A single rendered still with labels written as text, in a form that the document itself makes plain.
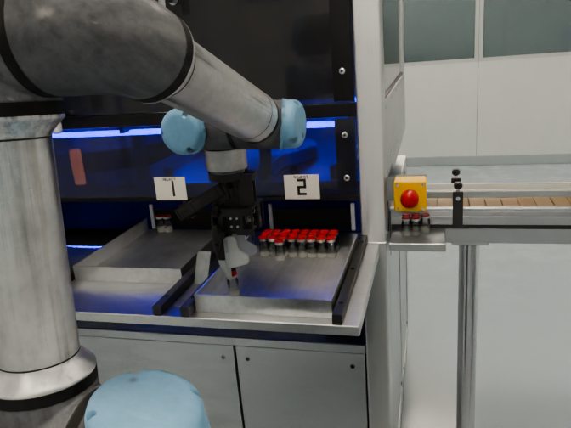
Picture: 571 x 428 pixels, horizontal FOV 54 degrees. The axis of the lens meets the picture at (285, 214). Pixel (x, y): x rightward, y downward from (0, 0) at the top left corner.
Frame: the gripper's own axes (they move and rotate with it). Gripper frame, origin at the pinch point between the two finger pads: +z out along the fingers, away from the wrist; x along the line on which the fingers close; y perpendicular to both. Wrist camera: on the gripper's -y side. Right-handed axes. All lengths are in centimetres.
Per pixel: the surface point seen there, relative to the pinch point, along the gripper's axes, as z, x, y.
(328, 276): 5.1, 10.0, 17.7
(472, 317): 31, 45, 49
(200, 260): 1.0, 7.3, -9.0
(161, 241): 5.1, 28.8, -29.6
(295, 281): 5.1, 7.0, 11.4
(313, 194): -6.8, 30.1, 11.2
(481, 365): 93, 120, 58
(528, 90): 21, 490, 128
